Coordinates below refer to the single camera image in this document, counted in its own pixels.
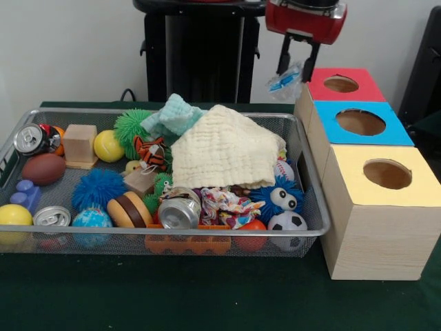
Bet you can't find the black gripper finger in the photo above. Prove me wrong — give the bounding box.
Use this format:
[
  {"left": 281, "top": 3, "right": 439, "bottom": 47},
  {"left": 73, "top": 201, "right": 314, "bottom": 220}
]
[
  {"left": 302, "top": 41, "right": 321, "bottom": 83},
  {"left": 276, "top": 34, "right": 294, "bottom": 75}
]

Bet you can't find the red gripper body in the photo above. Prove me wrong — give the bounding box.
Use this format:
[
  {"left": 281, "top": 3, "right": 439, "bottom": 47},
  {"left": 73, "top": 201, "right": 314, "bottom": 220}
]
[{"left": 265, "top": 0, "right": 348, "bottom": 46}]

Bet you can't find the crushed clear plastic bottle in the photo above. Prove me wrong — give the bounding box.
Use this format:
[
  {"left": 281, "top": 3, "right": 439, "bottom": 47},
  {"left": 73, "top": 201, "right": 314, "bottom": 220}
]
[{"left": 265, "top": 61, "right": 306, "bottom": 101}]

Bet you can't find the cream waffle cloth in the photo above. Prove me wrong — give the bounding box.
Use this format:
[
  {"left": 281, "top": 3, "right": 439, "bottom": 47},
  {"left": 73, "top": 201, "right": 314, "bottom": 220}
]
[{"left": 171, "top": 104, "right": 287, "bottom": 190}]

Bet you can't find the green puffer ball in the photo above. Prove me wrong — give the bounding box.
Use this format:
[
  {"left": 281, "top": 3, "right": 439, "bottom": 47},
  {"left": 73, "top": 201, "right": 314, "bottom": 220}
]
[{"left": 113, "top": 109, "right": 154, "bottom": 160}]

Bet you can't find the crushed drink can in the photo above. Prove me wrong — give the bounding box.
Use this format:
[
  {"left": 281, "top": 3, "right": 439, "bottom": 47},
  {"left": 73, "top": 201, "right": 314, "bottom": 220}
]
[{"left": 157, "top": 187, "right": 203, "bottom": 230}]

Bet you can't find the yellow tennis ball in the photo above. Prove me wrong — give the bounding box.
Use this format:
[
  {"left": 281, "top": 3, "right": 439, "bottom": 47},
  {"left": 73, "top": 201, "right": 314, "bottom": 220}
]
[{"left": 93, "top": 130, "right": 125, "bottom": 163}]

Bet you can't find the orange basketball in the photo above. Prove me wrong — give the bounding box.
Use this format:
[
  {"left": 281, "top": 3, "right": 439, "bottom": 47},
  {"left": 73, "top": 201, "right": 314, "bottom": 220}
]
[{"left": 53, "top": 126, "right": 66, "bottom": 157}]

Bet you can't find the wooden box with three holes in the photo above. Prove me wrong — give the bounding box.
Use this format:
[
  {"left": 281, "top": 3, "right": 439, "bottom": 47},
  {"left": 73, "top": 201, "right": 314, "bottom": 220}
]
[{"left": 294, "top": 67, "right": 441, "bottom": 281}]

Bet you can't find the black chair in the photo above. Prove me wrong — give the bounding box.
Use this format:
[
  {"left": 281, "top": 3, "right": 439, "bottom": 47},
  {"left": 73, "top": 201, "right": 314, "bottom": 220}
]
[{"left": 398, "top": 6, "right": 441, "bottom": 120}]

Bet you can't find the mint green cloth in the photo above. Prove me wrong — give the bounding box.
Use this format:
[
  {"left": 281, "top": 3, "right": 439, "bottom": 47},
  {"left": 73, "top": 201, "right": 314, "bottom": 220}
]
[{"left": 140, "top": 93, "right": 209, "bottom": 136}]

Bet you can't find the dark green table cloth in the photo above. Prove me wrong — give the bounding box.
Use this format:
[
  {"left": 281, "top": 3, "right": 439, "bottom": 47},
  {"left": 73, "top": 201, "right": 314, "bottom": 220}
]
[
  {"left": 407, "top": 109, "right": 441, "bottom": 148},
  {"left": 0, "top": 101, "right": 441, "bottom": 331}
]

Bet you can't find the blue puffer ball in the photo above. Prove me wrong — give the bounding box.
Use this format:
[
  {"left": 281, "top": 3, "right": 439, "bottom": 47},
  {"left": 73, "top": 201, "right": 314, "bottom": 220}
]
[{"left": 249, "top": 177, "right": 305, "bottom": 221}]

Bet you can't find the soccer ball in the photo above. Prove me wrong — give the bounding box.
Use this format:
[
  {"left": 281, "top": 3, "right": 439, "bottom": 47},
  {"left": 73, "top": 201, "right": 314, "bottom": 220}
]
[{"left": 267, "top": 210, "right": 308, "bottom": 250}]

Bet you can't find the toy hamburger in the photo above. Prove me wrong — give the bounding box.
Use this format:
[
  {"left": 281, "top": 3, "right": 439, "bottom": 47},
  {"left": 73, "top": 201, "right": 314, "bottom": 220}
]
[{"left": 106, "top": 191, "right": 154, "bottom": 228}]

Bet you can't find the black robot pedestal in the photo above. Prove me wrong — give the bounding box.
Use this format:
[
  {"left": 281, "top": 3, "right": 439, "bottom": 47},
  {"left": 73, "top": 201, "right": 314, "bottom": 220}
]
[{"left": 132, "top": 0, "right": 278, "bottom": 103}]

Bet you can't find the silver wire mesh bin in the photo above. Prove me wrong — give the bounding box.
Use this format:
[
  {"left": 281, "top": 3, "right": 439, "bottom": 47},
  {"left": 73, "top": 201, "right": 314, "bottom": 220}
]
[{"left": 0, "top": 107, "right": 331, "bottom": 258}]

